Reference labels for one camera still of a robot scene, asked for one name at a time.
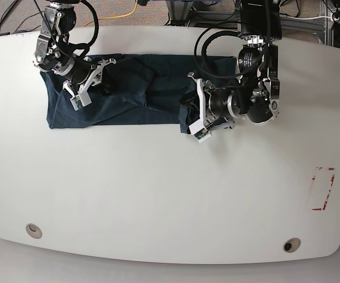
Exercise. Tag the red tape rectangle marking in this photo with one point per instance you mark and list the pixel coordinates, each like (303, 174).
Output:
(322, 183)

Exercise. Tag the right table cable grommet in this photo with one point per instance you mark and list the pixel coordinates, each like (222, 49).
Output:
(292, 245)

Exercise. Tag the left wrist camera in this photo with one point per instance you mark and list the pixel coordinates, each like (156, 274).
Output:
(199, 131)

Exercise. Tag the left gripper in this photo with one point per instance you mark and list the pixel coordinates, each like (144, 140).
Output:
(210, 102)

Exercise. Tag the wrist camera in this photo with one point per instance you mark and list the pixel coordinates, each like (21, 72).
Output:
(199, 131)
(80, 101)

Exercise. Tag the left table cable grommet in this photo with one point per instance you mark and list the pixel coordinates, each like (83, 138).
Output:
(33, 231)

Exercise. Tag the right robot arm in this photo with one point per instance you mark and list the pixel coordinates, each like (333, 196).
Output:
(54, 51)

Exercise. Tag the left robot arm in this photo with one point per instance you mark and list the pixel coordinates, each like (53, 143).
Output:
(251, 93)

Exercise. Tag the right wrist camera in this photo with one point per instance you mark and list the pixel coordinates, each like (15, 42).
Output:
(80, 101)

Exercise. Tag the dark blue t-shirt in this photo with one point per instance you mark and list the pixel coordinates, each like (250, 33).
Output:
(149, 89)

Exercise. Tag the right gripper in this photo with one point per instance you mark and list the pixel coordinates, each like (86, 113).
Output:
(82, 77)

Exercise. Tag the table cable grommet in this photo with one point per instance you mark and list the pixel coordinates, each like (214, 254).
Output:
(33, 231)
(292, 245)

